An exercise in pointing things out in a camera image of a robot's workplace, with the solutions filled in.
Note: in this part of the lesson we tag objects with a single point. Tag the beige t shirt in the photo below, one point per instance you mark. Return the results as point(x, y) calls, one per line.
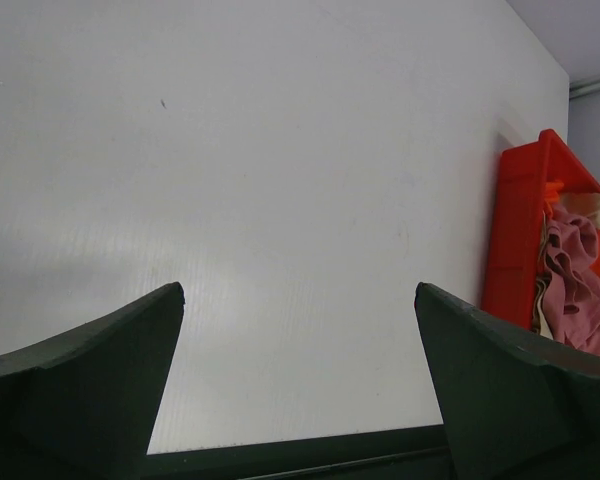
point(590, 205)

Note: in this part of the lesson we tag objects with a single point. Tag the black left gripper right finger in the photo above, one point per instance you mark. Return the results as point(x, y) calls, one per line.
point(515, 405)

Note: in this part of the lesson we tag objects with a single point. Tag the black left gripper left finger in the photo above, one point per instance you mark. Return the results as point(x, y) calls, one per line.
point(83, 404)

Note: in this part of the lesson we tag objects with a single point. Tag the pink t shirt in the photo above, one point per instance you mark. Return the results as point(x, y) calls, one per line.
point(575, 280)

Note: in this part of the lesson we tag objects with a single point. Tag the red plastic bin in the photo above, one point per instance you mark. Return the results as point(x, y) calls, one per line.
point(517, 221)

